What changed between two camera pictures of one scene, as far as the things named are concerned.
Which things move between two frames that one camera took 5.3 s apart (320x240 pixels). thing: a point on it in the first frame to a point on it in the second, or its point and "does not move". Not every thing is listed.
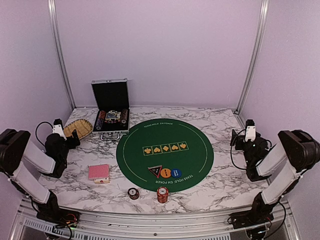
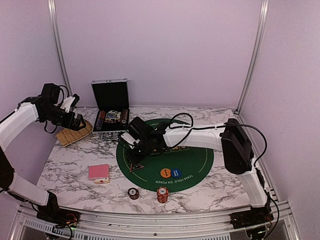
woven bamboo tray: [82, 126] does not move
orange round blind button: [165, 172] does not move
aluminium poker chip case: [111, 114] does not move
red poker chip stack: [162, 192] does not move
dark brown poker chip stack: [133, 193] does not move
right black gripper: [239, 138] to [134, 159]
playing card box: [105, 180] does not move
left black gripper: [72, 144] to [74, 126]
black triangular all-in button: [156, 170] to [134, 167]
